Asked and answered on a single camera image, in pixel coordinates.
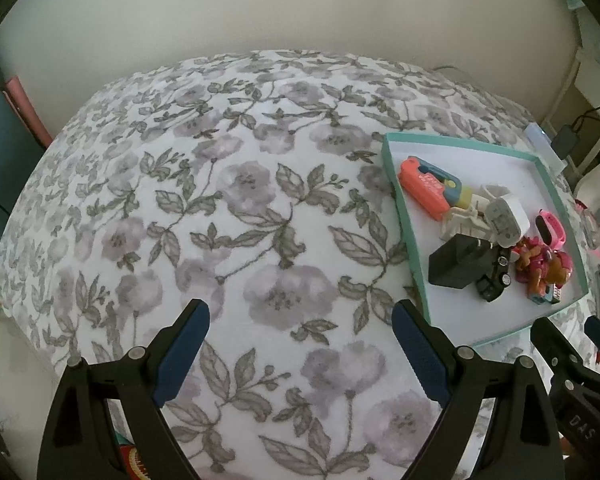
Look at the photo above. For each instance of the grey floral blanket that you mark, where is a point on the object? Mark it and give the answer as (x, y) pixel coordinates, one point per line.
(230, 160)

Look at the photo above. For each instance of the light blue rectangular block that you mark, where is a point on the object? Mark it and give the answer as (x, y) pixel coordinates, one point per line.
(545, 299)

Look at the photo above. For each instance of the pink smartwatch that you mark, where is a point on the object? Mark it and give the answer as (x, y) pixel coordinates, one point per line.
(560, 232)

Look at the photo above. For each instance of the reddish brown post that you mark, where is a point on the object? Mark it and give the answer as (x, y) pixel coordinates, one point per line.
(27, 110)

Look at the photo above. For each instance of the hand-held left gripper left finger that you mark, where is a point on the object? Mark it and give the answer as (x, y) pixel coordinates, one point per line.
(180, 355)

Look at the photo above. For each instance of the orange toy gun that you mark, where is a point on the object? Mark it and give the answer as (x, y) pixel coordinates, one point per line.
(422, 182)

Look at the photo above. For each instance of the teal cardboard tray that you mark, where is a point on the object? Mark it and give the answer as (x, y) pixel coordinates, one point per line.
(505, 170)

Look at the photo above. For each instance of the white shelf frame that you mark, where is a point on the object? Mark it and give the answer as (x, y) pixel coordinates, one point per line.
(597, 65)

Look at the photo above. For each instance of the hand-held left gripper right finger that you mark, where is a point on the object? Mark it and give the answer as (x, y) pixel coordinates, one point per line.
(420, 355)

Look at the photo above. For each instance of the white charger plug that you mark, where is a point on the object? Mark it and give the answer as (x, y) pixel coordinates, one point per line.
(505, 217)

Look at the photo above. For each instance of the dark cabinet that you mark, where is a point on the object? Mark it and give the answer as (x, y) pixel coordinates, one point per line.
(0, 160)

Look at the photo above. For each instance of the black toy car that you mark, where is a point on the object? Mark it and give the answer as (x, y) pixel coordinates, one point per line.
(492, 280)

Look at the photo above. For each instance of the pink toy puppy figure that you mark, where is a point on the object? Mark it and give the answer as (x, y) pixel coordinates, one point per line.
(535, 260)

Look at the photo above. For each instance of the black power adapter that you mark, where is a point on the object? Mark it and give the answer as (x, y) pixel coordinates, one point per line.
(455, 262)
(565, 140)

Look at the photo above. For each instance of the red printed box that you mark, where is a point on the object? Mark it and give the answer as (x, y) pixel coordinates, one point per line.
(132, 462)

